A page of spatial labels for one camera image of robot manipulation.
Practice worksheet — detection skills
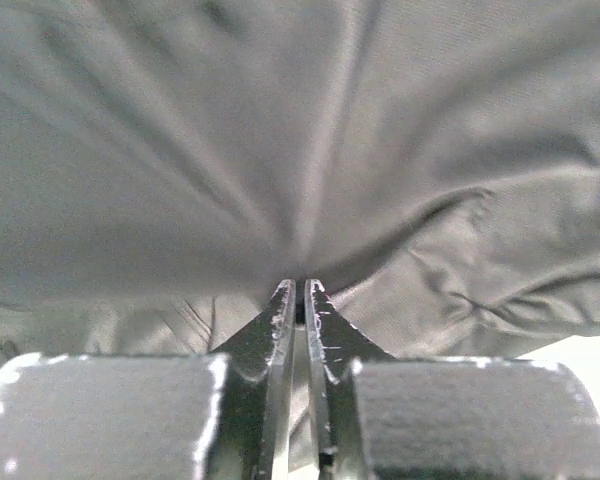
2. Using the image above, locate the black t shirt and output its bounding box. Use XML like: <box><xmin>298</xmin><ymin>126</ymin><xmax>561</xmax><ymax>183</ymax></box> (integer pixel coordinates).
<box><xmin>0</xmin><ymin>0</ymin><xmax>600</xmax><ymax>471</ymax></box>

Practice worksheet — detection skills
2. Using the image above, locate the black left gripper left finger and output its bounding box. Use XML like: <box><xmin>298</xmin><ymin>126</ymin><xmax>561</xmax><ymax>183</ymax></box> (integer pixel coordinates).
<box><xmin>0</xmin><ymin>280</ymin><xmax>296</xmax><ymax>479</ymax></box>

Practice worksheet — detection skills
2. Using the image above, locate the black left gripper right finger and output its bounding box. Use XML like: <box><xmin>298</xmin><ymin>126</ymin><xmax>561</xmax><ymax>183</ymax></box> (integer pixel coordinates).
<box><xmin>304</xmin><ymin>280</ymin><xmax>600</xmax><ymax>479</ymax></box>

